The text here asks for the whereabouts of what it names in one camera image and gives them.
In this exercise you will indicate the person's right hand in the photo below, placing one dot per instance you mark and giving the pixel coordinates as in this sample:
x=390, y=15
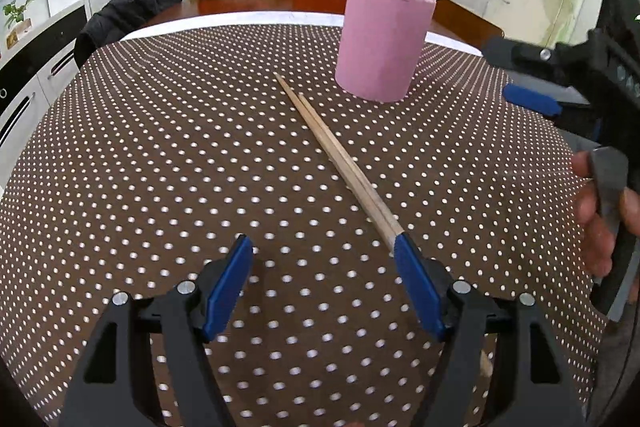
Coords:
x=587, y=212

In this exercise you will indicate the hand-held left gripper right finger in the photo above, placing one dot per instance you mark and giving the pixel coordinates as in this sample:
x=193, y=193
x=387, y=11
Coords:
x=420, y=287

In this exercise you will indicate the black jacket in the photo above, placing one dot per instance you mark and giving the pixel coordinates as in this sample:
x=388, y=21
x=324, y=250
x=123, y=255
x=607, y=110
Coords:
x=125, y=14

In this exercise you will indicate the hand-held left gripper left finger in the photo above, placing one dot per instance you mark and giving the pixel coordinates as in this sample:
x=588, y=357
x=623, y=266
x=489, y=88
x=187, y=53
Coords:
x=227, y=287

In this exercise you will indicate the brown dotted tablecloth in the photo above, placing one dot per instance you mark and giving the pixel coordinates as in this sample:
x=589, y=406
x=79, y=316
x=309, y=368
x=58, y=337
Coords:
x=200, y=157

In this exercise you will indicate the wooden chopstick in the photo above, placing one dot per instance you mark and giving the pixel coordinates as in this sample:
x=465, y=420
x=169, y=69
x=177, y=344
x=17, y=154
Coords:
x=344, y=155
x=334, y=159

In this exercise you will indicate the brown wooden chair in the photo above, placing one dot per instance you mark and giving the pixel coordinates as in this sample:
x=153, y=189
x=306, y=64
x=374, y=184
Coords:
x=465, y=24

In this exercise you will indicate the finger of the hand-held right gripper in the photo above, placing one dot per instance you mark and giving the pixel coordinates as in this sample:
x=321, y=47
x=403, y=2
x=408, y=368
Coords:
x=545, y=57
x=530, y=99

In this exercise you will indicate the pink cup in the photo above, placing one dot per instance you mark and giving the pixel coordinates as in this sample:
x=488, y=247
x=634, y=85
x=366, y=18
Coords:
x=380, y=42

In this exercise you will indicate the white and black cabinet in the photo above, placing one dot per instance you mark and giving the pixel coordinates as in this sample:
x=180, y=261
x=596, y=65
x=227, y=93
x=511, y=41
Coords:
x=30, y=72

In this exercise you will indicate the green potted plant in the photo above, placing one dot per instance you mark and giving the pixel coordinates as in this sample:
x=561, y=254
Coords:
x=17, y=12

